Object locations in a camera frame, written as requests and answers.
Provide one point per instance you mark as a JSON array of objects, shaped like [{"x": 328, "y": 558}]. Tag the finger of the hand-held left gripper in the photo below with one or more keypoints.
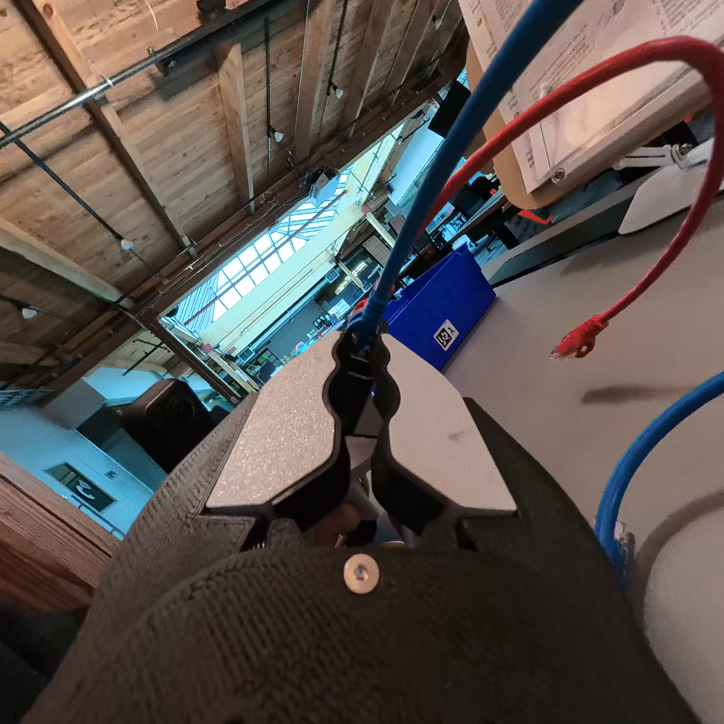
[{"x": 362, "y": 492}]

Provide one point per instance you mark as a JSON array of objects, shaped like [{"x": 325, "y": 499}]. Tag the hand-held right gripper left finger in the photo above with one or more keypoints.
[{"x": 277, "y": 441}]

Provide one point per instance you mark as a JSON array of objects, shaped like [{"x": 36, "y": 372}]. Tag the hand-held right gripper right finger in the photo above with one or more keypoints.
[{"x": 447, "y": 447}]

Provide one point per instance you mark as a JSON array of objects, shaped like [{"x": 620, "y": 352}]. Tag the black network splitter box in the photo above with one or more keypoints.
[{"x": 362, "y": 396}]

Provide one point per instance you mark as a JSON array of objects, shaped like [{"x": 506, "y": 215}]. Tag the blue plastic bin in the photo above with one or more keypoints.
[{"x": 441, "y": 300}]

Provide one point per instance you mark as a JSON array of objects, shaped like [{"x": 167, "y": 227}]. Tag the person's left forearm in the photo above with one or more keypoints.
[{"x": 28, "y": 667}]

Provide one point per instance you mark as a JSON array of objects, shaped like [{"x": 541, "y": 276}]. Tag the grey desk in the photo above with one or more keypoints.
[{"x": 537, "y": 452}]

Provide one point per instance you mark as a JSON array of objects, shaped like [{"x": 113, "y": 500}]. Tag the white ceiling-mounted unit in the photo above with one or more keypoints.
[{"x": 325, "y": 189}]

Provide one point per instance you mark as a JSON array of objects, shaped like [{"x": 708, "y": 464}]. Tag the wooden document stand with sheets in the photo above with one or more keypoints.
[{"x": 622, "y": 85}]

